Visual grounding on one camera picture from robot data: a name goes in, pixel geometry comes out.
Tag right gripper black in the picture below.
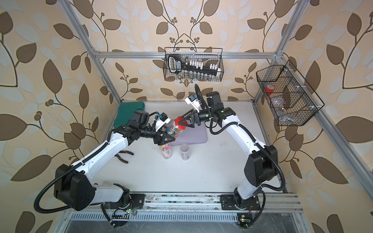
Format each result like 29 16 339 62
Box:
179 108 215 129

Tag clear candy jar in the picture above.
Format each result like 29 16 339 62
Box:
166 120 186 138

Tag red jar lid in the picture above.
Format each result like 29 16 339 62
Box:
174 116 188 131

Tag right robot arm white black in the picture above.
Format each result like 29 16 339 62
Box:
181 107 286 210

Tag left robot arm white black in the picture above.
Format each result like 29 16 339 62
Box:
34 116 175 214

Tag clear jar colourful candies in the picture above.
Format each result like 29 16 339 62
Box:
160 143 173 159

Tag clear jar dark beads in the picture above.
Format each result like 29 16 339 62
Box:
180 144 190 161

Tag lilac plastic tray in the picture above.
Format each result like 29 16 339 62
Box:
171 124 208 146

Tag green plastic tool case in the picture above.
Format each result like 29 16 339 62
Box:
113 102 145 129

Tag orange black pliers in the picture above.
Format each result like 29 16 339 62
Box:
115 150 135 164

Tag red item in basket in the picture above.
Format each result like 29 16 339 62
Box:
265 84 275 94

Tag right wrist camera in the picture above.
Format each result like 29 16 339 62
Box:
185 94 202 113

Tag black socket set rail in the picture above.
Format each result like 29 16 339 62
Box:
166 54 223 76

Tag black wire basket centre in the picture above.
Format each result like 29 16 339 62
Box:
163 47 224 82

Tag black wire basket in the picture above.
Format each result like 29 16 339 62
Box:
163 47 224 82
256 61 324 126

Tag black wire basket right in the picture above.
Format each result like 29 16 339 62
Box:
256 61 324 126

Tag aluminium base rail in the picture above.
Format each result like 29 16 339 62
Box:
130 192 304 213

